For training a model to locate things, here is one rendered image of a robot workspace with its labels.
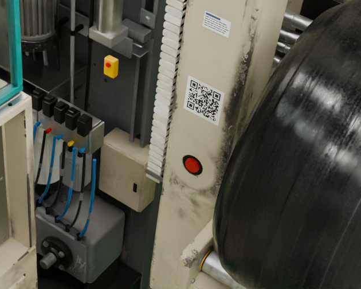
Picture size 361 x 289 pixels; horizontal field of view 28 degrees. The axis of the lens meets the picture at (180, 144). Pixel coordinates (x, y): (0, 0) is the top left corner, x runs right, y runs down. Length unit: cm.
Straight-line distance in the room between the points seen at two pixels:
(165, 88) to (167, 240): 38
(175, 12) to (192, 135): 24
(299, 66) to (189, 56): 24
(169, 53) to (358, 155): 42
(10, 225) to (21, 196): 11
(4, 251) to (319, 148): 68
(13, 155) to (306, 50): 53
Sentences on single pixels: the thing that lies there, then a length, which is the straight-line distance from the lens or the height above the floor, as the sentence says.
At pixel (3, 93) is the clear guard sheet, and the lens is 116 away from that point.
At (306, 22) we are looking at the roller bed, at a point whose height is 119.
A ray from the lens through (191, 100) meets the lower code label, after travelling 129.
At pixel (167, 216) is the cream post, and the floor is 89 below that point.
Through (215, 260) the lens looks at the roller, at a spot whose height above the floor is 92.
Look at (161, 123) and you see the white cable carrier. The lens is 138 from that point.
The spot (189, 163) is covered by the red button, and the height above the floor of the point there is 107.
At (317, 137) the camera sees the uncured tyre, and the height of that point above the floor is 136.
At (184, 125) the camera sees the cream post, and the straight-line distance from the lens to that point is 133.
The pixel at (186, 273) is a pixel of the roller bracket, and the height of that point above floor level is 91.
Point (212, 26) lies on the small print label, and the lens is 119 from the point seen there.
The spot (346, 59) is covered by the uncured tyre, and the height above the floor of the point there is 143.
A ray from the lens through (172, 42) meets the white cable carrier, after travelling 127.
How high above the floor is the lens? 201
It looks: 42 degrees down
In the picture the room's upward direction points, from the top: 9 degrees clockwise
